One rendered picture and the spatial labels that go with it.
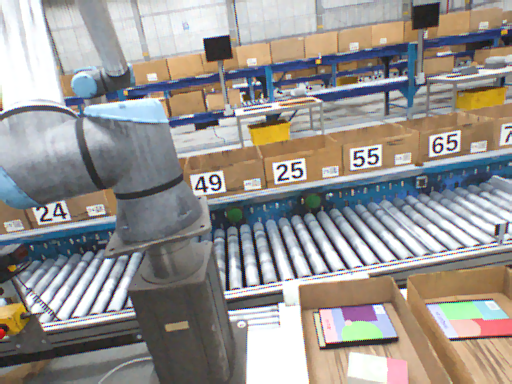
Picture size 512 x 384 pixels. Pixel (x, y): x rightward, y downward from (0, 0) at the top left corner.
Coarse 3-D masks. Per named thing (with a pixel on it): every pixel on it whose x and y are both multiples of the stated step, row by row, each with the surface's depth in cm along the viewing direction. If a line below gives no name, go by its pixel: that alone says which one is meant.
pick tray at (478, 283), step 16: (432, 272) 98; (448, 272) 97; (464, 272) 97; (480, 272) 97; (496, 272) 96; (416, 288) 92; (432, 288) 99; (448, 288) 99; (464, 288) 99; (480, 288) 99; (496, 288) 98; (416, 304) 93; (432, 320) 83; (432, 336) 84; (448, 352) 76; (464, 352) 82; (480, 352) 81; (496, 352) 81; (448, 368) 77; (464, 368) 70; (480, 368) 78; (496, 368) 77
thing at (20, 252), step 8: (0, 248) 100; (8, 248) 99; (16, 248) 99; (24, 248) 102; (0, 256) 97; (8, 256) 98; (16, 256) 98; (24, 256) 101; (0, 264) 98; (8, 264) 98; (0, 272) 100; (8, 272) 101; (16, 272) 104; (0, 280) 101
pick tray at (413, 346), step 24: (312, 288) 102; (336, 288) 101; (360, 288) 101; (384, 288) 100; (312, 312) 103; (408, 312) 87; (312, 336) 94; (408, 336) 89; (312, 360) 87; (336, 360) 86; (408, 360) 83; (432, 360) 74
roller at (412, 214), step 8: (400, 200) 165; (400, 208) 161; (408, 208) 157; (408, 216) 154; (416, 216) 149; (416, 224) 149; (424, 224) 143; (432, 224) 141; (432, 232) 137; (440, 232) 134; (440, 240) 132; (448, 240) 129; (448, 248) 127; (456, 248) 124; (464, 248) 124
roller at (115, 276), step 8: (128, 256) 157; (120, 264) 149; (112, 272) 143; (120, 272) 145; (112, 280) 138; (120, 280) 143; (104, 288) 133; (112, 288) 134; (104, 296) 128; (112, 296) 133; (96, 304) 124; (104, 304) 125; (96, 312) 120; (104, 312) 123
